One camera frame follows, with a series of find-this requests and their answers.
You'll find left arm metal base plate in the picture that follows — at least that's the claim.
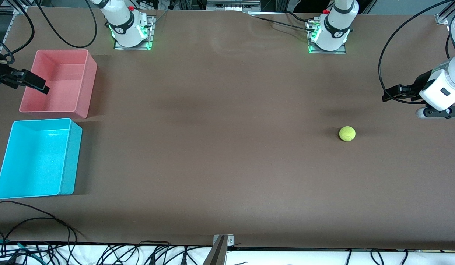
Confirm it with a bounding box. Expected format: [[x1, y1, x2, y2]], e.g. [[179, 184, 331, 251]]
[[307, 20, 347, 54]]

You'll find pink plastic bin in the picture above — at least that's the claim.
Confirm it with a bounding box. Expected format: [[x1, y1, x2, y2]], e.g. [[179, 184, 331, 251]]
[[19, 49, 98, 119]]

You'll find blue plastic bin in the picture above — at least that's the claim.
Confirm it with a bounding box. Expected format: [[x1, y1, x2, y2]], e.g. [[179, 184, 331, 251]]
[[0, 118, 83, 199]]

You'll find yellow-green tennis ball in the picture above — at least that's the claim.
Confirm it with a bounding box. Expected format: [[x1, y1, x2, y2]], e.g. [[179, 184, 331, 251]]
[[339, 126, 356, 142]]

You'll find aluminium frame rail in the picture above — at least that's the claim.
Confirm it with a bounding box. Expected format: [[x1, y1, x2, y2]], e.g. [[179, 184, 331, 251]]
[[206, 0, 262, 11]]

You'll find grey metal pole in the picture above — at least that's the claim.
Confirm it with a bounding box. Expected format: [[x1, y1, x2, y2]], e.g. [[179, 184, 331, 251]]
[[203, 236, 227, 265]]

